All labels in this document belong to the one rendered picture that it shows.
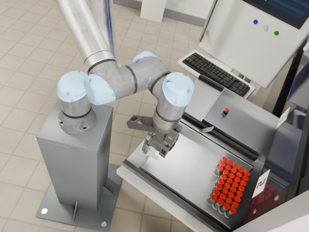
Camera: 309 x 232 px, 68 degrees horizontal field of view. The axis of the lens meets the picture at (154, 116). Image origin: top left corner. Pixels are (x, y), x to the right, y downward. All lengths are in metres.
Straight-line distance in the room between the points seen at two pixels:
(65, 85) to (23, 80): 1.57
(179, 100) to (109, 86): 0.16
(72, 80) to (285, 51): 1.05
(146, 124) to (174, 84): 0.20
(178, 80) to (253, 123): 0.66
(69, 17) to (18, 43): 2.25
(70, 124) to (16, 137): 1.10
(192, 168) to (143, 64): 0.45
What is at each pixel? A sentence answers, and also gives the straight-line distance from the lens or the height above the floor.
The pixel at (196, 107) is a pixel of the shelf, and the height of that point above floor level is 0.88.
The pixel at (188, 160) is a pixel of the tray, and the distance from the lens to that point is 0.89.
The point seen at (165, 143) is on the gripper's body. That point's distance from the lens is 0.69.
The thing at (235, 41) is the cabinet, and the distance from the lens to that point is 1.47.
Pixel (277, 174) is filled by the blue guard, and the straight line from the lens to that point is 0.72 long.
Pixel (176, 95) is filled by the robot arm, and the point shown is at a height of 1.26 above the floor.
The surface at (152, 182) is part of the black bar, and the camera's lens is 0.79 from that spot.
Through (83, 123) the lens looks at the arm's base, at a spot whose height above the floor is 0.84.
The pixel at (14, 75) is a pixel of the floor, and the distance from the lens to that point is 2.50.
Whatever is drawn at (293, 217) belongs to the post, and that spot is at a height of 1.22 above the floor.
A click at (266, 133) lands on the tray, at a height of 0.88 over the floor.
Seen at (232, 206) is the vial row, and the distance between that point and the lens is 0.83.
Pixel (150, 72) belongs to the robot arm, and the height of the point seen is 1.24.
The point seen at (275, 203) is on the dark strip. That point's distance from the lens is 0.64.
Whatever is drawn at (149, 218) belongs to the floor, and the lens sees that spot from 1.70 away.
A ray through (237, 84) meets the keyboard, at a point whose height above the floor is 0.83.
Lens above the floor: 1.62
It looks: 49 degrees down
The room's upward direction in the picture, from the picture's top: 17 degrees clockwise
